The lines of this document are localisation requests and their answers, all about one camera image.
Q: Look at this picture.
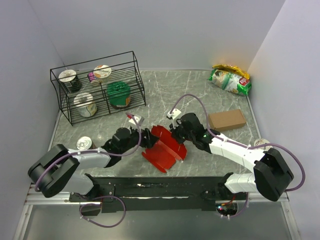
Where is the brown cardboard box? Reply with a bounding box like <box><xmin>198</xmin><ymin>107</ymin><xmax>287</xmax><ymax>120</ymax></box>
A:
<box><xmin>208</xmin><ymin>109</ymin><xmax>247</xmax><ymax>132</ymax></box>

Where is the purple cable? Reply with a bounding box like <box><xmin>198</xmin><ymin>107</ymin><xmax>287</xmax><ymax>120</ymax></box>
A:
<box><xmin>34</xmin><ymin>112</ymin><xmax>144</xmax><ymax>228</ymax></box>
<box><xmin>170</xmin><ymin>93</ymin><xmax>306</xmax><ymax>219</ymax></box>

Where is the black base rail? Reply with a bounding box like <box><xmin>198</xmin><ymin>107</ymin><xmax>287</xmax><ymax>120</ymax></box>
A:
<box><xmin>68</xmin><ymin>175</ymin><xmax>251</xmax><ymax>214</ymax></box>

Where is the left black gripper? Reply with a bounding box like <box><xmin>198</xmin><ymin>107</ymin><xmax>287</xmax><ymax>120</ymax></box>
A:
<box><xmin>120</xmin><ymin>125</ymin><xmax>160</xmax><ymax>154</ymax></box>

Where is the green chips bag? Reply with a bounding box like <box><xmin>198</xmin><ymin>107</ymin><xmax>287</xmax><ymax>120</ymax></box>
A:
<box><xmin>208</xmin><ymin>68</ymin><xmax>252</xmax><ymax>96</ymax></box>

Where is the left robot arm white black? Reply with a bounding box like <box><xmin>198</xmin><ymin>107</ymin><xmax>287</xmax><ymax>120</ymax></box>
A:
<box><xmin>27</xmin><ymin>127</ymin><xmax>159</xmax><ymax>201</ymax></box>

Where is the foil lid dark cup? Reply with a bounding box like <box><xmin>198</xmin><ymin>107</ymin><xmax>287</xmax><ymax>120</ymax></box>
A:
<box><xmin>58</xmin><ymin>69</ymin><xmax>82</xmax><ymax>93</ymax></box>

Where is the black wire rack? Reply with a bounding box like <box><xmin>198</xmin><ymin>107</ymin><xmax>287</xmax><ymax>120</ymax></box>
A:
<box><xmin>50</xmin><ymin>51</ymin><xmax>147</xmax><ymax>125</ymax></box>

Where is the metal tin can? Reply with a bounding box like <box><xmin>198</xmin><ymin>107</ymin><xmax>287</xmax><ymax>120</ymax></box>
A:
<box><xmin>76</xmin><ymin>136</ymin><xmax>97</xmax><ymax>151</ymax></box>

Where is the green lidded jar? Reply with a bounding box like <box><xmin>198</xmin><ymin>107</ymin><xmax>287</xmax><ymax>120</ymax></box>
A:
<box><xmin>106</xmin><ymin>81</ymin><xmax>131</xmax><ymax>109</ymax></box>

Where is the yellow chips bag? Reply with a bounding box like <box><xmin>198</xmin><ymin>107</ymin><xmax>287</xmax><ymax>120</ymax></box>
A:
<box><xmin>212</xmin><ymin>64</ymin><xmax>250</xmax><ymax>80</ymax></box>

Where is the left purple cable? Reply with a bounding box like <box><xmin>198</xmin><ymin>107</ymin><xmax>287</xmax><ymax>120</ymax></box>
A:
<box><xmin>34</xmin><ymin>112</ymin><xmax>144</xmax><ymax>228</ymax></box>

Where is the small purple white cup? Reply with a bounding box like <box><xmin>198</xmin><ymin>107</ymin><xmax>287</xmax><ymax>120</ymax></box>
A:
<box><xmin>87</xmin><ymin>72</ymin><xmax>97</xmax><ymax>82</ymax></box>

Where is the red paper box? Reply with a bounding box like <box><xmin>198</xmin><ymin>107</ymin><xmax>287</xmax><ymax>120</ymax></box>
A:
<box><xmin>141</xmin><ymin>125</ymin><xmax>187</xmax><ymax>173</ymax></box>

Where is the white yogurt cup orange label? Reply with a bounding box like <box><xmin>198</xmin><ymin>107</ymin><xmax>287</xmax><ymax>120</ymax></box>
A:
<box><xmin>93</xmin><ymin>64</ymin><xmax>112</xmax><ymax>83</ymax></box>

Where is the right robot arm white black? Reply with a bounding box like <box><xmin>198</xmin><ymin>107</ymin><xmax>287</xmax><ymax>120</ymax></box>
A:
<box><xmin>167</xmin><ymin>109</ymin><xmax>294</xmax><ymax>202</ymax></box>

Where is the white cup lower shelf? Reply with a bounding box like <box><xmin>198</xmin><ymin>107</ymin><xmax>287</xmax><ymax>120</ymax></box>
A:
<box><xmin>73</xmin><ymin>92</ymin><xmax>97</xmax><ymax>118</ymax></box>

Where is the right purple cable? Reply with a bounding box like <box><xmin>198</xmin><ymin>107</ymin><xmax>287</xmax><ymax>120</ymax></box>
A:
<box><xmin>170</xmin><ymin>93</ymin><xmax>306</xmax><ymax>219</ymax></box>

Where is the aluminium frame rail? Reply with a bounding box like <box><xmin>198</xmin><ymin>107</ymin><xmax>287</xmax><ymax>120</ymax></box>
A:
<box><xmin>13</xmin><ymin>159</ymin><xmax>302</xmax><ymax>240</ymax></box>

